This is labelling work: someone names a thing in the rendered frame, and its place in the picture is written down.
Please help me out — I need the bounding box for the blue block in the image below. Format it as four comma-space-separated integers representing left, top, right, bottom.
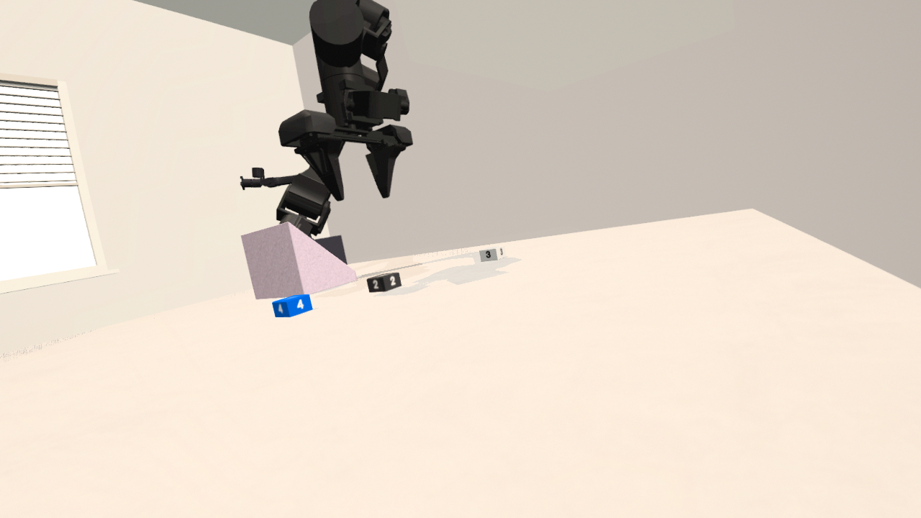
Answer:
272, 294, 313, 317

